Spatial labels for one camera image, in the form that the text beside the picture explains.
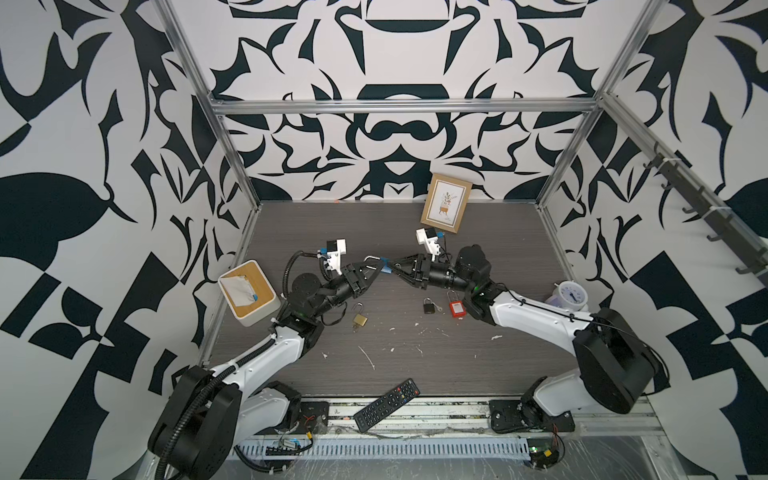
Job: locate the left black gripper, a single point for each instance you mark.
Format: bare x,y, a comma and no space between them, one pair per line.
355,283

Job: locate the white cable duct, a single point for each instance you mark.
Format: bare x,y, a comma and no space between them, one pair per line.
516,449

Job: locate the right green circuit board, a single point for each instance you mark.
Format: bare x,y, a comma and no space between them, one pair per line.
542,456

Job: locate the red padlock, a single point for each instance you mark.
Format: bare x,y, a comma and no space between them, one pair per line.
456,306

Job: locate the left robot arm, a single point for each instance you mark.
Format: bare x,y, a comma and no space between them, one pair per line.
210,411

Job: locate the white tissue box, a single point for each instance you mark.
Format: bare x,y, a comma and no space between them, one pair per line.
249,295

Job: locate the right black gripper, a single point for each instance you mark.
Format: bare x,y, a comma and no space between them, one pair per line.
422,273

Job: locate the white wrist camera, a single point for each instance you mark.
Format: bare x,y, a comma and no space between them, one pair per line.
330,257
430,239

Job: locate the wall coat hook rail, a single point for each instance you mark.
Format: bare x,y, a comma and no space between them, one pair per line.
704,204

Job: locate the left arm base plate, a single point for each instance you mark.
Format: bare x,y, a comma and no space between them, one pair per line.
302,417

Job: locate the green circuit board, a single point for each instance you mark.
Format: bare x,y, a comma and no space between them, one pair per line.
291,448
542,456

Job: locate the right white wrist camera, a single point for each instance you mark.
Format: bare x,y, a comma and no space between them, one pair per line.
430,239

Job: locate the brass padlock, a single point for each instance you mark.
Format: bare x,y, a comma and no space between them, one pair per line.
359,317

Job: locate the small black padlock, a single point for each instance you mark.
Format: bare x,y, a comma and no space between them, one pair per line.
429,307

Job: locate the left green circuit board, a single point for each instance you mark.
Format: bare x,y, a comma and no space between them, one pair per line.
291,448

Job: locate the wooden picture frame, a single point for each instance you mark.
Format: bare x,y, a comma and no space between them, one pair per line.
446,202

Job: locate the blue padlock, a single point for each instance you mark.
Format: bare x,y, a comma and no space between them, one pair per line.
386,269

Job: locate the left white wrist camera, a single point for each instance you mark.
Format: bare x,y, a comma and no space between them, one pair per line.
330,257

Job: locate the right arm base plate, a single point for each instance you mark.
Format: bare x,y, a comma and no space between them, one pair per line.
518,416

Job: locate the black remote control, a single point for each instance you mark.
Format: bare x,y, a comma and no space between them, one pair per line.
386,405

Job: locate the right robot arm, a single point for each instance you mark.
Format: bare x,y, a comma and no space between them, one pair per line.
614,366

